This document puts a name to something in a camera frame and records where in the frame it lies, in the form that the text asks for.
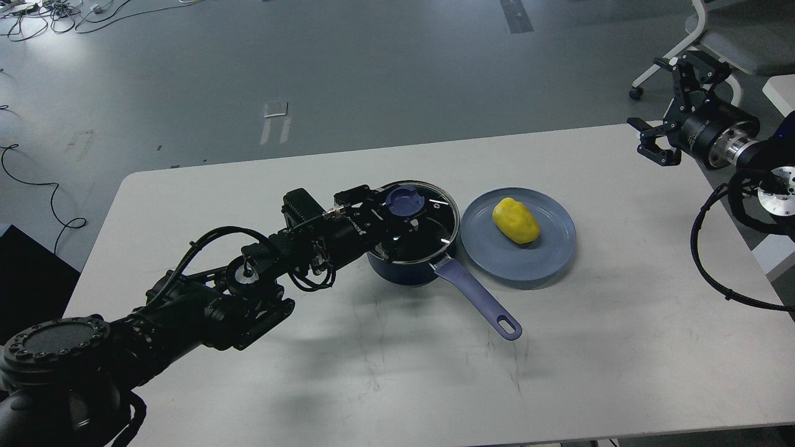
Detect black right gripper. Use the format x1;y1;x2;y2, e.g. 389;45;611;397
627;51;761;169

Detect blue round plate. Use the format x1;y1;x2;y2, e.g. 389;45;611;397
460;187;577;284

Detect black box at left edge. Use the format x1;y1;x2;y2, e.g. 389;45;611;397
1;223;80;345

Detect tangled cables on floor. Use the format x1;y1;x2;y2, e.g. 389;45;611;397
0;0;199;42

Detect glass lid purple knob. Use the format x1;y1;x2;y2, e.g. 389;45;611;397
366;181;461;264

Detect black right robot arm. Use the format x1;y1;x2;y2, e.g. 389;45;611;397
627;50;794;314

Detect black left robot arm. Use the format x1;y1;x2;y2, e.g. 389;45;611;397
2;184;439;446

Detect yellow potato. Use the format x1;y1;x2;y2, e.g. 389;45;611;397
491;196;540;245

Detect black floor cable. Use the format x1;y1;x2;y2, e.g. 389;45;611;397
0;144;88;255

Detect white office chair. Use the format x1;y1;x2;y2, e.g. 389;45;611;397
663;1;794;78

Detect white table corner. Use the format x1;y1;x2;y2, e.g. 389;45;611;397
763;74;795;116

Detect dark blue saucepan purple handle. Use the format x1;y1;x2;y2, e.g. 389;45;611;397
366;218;522;341

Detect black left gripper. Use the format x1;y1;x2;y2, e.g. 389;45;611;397
329;186;435;263

